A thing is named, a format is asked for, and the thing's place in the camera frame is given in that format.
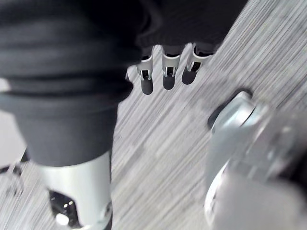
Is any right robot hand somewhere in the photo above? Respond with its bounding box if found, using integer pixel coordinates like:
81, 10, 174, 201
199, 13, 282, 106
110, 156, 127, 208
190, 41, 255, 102
0, 0, 250, 230

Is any silver robot leg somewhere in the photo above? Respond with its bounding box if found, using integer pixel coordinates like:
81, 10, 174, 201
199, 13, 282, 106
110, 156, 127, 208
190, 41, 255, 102
204, 90, 307, 230

